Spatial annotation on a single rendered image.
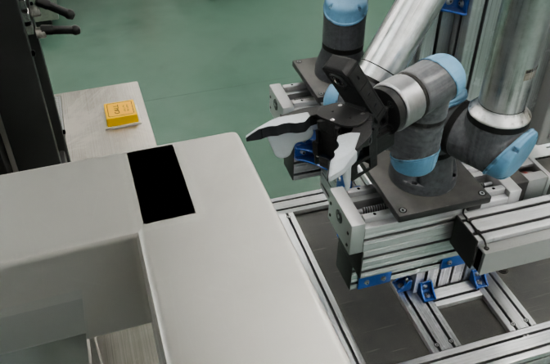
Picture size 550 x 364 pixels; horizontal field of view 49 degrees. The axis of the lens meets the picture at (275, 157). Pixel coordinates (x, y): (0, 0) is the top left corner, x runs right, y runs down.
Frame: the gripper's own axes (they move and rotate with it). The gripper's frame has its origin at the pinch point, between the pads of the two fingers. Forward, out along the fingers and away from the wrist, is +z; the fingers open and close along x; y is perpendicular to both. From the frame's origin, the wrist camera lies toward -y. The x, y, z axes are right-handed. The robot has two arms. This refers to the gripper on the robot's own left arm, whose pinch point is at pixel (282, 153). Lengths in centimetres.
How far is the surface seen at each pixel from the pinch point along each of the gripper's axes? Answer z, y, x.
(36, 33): 14.9, -14.1, 29.2
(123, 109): -13, 22, 71
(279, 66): -169, 98, 196
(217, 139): 34, -31, -38
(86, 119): -7, 23, 77
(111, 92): -17, 23, 84
